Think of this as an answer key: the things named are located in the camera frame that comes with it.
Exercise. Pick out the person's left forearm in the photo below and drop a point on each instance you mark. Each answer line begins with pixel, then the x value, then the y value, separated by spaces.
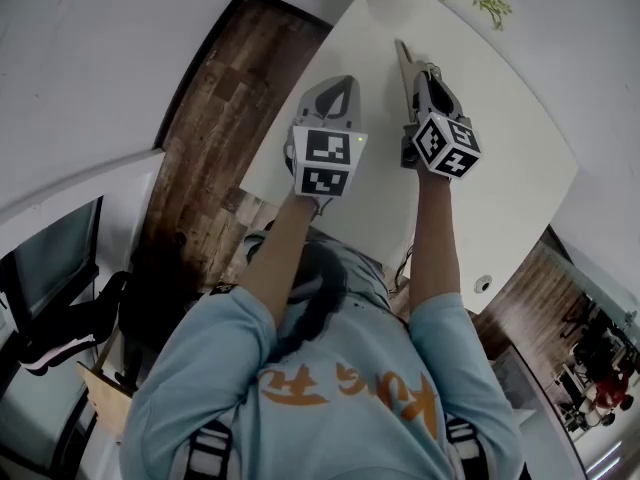
pixel 280 263

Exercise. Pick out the light wooden board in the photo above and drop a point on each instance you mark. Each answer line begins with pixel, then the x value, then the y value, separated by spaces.
pixel 107 393

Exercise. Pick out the person's right forearm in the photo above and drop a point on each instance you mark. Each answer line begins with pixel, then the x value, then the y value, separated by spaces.
pixel 436 248

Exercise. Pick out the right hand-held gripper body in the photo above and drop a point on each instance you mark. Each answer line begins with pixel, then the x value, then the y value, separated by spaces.
pixel 445 145

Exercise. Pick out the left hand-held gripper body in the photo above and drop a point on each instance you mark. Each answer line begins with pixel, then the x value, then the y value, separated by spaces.
pixel 327 155

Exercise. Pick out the light blue shirt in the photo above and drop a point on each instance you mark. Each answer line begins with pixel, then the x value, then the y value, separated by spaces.
pixel 320 403

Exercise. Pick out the small white round device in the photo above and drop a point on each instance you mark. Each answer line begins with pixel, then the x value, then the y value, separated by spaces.
pixel 482 284

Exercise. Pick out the dark flat screen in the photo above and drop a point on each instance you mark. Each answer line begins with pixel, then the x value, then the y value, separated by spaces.
pixel 55 258

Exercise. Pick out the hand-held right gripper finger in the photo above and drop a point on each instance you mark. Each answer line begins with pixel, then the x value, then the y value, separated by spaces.
pixel 406 78

